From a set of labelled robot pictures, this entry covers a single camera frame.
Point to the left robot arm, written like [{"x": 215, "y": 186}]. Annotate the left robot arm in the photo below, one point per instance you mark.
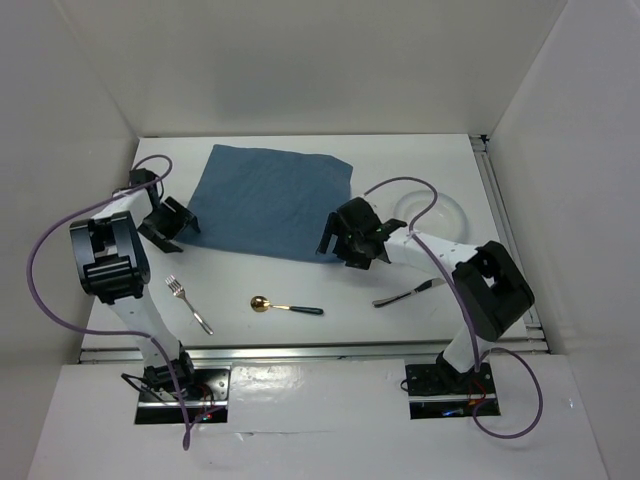
[{"x": 113, "y": 267}]

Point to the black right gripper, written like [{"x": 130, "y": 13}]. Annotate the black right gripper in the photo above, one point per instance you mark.
[{"x": 335, "y": 225}]

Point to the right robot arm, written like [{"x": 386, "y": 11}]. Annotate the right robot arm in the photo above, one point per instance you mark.
[{"x": 488, "y": 286}]

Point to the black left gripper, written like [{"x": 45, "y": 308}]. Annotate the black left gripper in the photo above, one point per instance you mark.
[{"x": 180, "y": 218}]

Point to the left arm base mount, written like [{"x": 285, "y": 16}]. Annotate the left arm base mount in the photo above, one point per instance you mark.
[{"x": 206, "y": 398}]

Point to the silver fork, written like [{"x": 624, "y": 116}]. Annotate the silver fork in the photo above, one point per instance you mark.
[{"x": 178, "y": 291}]

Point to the clear glass plate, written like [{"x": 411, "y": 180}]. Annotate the clear glass plate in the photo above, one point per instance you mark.
[{"x": 446, "y": 219}]

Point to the gold spoon with dark handle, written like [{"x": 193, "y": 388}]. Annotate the gold spoon with dark handle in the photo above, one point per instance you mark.
[{"x": 262, "y": 304}]

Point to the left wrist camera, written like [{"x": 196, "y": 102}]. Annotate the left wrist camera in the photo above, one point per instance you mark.
[{"x": 143, "y": 176}]

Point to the silver table knife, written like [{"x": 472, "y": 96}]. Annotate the silver table knife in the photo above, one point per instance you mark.
[{"x": 429, "y": 284}]

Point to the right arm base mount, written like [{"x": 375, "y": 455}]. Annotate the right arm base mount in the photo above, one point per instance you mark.
[{"x": 430, "y": 397}]

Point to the blue cloth napkin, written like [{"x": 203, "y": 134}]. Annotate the blue cloth napkin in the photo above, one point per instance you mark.
[{"x": 267, "y": 202}]

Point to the aluminium rail frame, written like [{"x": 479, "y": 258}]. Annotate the aluminium rail frame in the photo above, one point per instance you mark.
[{"x": 536, "y": 337}]

